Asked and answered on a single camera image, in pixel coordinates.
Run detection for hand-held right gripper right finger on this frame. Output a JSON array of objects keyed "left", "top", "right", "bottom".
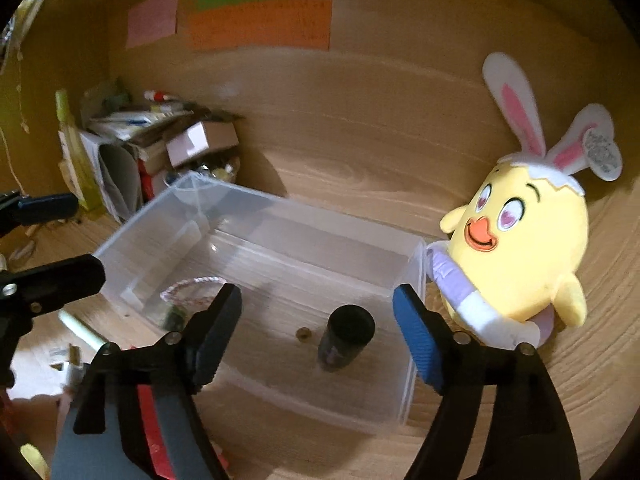
[{"left": 392, "top": 284, "right": 583, "bottom": 480}]

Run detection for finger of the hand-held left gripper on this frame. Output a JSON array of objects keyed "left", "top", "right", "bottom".
[
  {"left": 0, "top": 191, "right": 80, "bottom": 237},
  {"left": 0, "top": 254, "right": 107, "bottom": 388}
]

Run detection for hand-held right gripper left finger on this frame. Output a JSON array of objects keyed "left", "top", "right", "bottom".
[{"left": 50, "top": 282, "right": 243, "bottom": 480}]

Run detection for white slim tube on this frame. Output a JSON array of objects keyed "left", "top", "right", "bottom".
[{"left": 57, "top": 310, "right": 108, "bottom": 351}]

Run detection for black bottle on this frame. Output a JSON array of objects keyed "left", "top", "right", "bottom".
[{"left": 316, "top": 304, "right": 376, "bottom": 372}]

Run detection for white plastic clip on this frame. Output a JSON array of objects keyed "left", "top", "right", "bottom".
[{"left": 50, "top": 345, "right": 88, "bottom": 386}]

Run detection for clear plastic storage box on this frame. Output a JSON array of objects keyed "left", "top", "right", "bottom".
[{"left": 95, "top": 171, "right": 428, "bottom": 436}]

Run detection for folded white paper stack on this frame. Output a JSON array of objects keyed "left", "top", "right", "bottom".
[{"left": 60, "top": 130, "right": 142, "bottom": 222}]

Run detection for red boxes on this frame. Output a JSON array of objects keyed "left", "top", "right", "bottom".
[{"left": 137, "top": 157, "right": 168, "bottom": 202}]

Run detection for stack of booklets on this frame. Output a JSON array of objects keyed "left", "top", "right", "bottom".
[{"left": 87, "top": 102, "right": 201, "bottom": 142}]

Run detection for small cardboard box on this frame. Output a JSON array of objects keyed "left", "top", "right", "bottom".
[{"left": 165, "top": 120, "right": 241, "bottom": 168}]

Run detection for yellow chick plush toy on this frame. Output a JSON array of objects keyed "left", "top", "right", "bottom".
[{"left": 432, "top": 51, "right": 623, "bottom": 348}]

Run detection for pink sticky note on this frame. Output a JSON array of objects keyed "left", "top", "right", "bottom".
[{"left": 125, "top": 0, "right": 179, "bottom": 50}]

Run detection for orange sticky note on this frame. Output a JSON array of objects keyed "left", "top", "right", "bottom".
[{"left": 187, "top": 0, "right": 333, "bottom": 52}]

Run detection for white cable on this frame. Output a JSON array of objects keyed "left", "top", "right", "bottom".
[{"left": 0, "top": 125, "right": 23, "bottom": 193}]

